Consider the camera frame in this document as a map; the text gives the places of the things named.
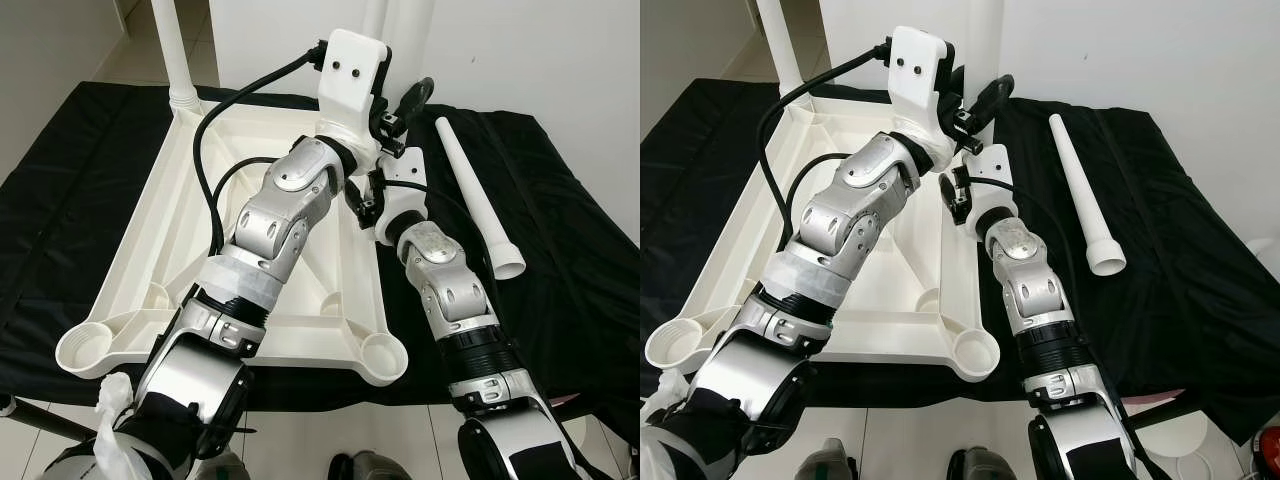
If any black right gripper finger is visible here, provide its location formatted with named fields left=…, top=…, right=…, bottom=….
left=940, top=168, right=971, bottom=226
left=345, top=172, right=383, bottom=227

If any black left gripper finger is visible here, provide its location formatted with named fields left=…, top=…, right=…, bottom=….
left=395, top=77, right=436, bottom=131
left=965, top=73, right=1016, bottom=131

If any cream plastic children table top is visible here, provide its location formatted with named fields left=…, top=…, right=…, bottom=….
left=645, top=90, right=1001, bottom=384
left=55, top=95, right=409, bottom=388

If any black tablecloth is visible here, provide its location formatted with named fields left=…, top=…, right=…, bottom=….
left=640, top=78, right=1280, bottom=446
left=0, top=80, right=641, bottom=441

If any grey robot right foot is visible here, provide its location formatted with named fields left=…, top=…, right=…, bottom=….
left=330, top=450, right=413, bottom=480
left=950, top=448, right=1021, bottom=480

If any grey robot foot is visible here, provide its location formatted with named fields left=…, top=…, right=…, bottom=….
left=805, top=438, right=861, bottom=480
left=200, top=450, right=251, bottom=480
left=330, top=450, right=413, bottom=480
left=950, top=448, right=1021, bottom=480

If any grey robot left foot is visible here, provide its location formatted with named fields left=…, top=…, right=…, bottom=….
left=200, top=450, right=251, bottom=480
left=805, top=438, right=861, bottom=480

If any white crumpled plastic wrap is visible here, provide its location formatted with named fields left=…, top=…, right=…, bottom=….
left=640, top=368, right=691, bottom=480
left=93, top=372, right=136, bottom=480

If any white standing fan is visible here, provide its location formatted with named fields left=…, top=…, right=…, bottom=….
left=1140, top=236, right=1280, bottom=469

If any black rod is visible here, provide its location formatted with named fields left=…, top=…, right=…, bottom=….
left=0, top=395, right=96, bottom=443

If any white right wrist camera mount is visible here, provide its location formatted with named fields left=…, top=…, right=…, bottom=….
left=965, top=143, right=1019, bottom=241
left=375, top=148, right=433, bottom=246

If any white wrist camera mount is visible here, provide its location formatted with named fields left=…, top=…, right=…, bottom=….
left=888, top=25, right=958, bottom=166
left=318, top=28, right=393, bottom=171
left=965, top=143, right=1019, bottom=241
left=375, top=148, right=433, bottom=246

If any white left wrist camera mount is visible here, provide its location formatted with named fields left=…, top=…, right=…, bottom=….
left=318, top=28, right=393, bottom=171
left=888, top=25, right=958, bottom=166

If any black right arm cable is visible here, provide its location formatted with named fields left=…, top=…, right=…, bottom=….
left=985, top=178, right=1081, bottom=291
left=400, top=180, right=501, bottom=301

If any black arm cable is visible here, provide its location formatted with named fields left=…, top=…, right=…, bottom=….
left=400, top=180, right=501, bottom=301
left=985, top=178, right=1081, bottom=291
left=757, top=40, right=893, bottom=251
left=193, top=45, right=326, bottom=256

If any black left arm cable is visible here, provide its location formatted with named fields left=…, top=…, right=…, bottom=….
left=193, top=45, right=326, bottom=256
left=757, top=40, right=893, bottom=251

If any red round cable reel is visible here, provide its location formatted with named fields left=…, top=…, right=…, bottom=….
left=1255, top=425, right=1280, bottom=476

